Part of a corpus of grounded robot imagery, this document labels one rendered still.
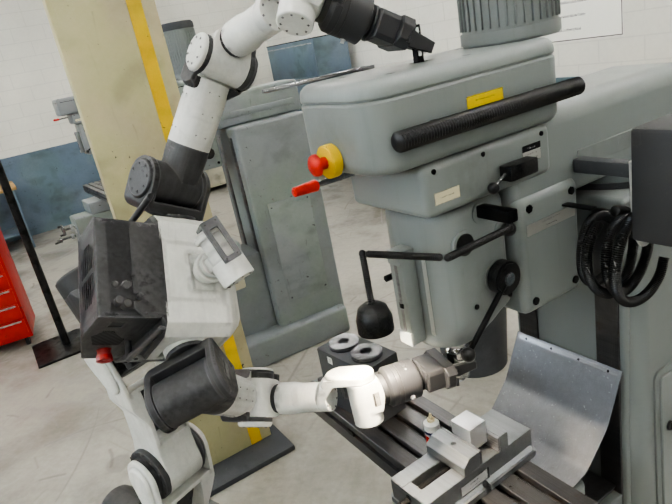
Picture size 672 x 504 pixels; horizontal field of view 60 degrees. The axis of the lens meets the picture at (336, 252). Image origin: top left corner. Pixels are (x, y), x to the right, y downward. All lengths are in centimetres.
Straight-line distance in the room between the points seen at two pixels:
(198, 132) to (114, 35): 147
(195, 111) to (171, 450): 84
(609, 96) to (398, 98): 59
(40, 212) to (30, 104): 160
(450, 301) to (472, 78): 42
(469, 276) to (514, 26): 49
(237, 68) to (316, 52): 714
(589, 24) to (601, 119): 469
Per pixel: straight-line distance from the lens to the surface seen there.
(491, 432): 148
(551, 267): 133
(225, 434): 323
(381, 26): 110
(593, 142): 139
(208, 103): 126
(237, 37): 120
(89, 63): 267
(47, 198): 1002
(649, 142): 114
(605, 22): 599
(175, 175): 127
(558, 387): 169
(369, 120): 97
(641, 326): 155
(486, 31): 126
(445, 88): 104
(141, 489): 167
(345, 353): 170
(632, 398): 165
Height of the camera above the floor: 196
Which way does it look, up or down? 20 degrees down
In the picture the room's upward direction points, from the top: 11 degrees counter-clockwise
